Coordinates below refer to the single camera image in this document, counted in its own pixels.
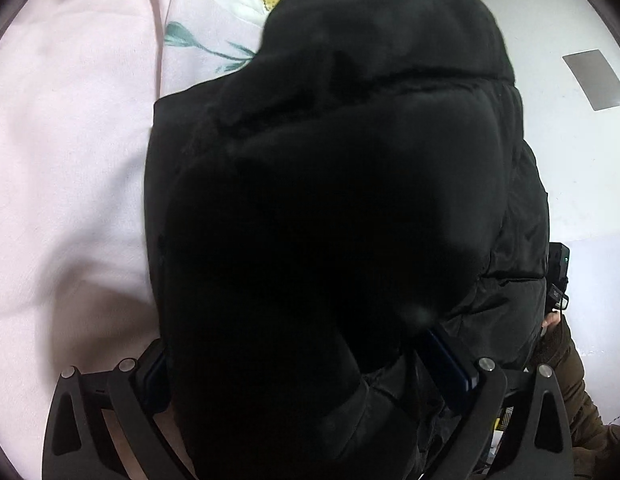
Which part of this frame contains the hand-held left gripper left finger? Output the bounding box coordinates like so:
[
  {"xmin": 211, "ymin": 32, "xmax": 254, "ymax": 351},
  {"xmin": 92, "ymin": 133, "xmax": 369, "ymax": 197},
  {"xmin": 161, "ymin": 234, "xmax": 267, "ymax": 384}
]
[{"xmin": 42, "ymin": 342, "xmax": 191, "ymax": 480}]

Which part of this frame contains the grey wall panel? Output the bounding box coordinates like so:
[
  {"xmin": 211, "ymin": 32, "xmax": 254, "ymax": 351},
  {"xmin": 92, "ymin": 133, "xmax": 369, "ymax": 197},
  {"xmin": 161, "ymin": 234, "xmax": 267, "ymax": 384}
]
[{"xmin": 561, "ymin": 48, "xmax": 620, "ymax": 112}]

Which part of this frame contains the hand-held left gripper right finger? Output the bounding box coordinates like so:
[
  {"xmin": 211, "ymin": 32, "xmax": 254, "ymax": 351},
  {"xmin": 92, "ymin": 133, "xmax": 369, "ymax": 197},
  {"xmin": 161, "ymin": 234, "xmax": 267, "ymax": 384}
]
[{"xmin": 424, "ymin": 326, "xmax": 574, "ymax": 480}]

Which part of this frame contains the pink floral bed sheet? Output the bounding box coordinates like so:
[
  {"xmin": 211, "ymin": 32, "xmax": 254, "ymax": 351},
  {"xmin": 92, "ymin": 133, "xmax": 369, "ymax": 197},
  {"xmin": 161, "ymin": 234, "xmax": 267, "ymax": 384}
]
[{"xmin": 0, "ymin": 0, "xmax": 318, "ymax": 480}]

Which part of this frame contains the black padded jacket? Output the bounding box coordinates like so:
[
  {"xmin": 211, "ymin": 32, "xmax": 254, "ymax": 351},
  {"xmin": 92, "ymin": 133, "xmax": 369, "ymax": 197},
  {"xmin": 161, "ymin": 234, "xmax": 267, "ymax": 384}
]
[{"xmin": 144, "ymin": 0, "xmax": 551, "ymax": 480}]

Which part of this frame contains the person's right forearm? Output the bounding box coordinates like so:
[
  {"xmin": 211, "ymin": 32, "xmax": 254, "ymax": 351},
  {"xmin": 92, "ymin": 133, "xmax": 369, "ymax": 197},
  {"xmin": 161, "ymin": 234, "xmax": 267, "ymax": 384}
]
[{"xmin": 534, "ymin": 309, "xmax": 620, "ymax": 480}]

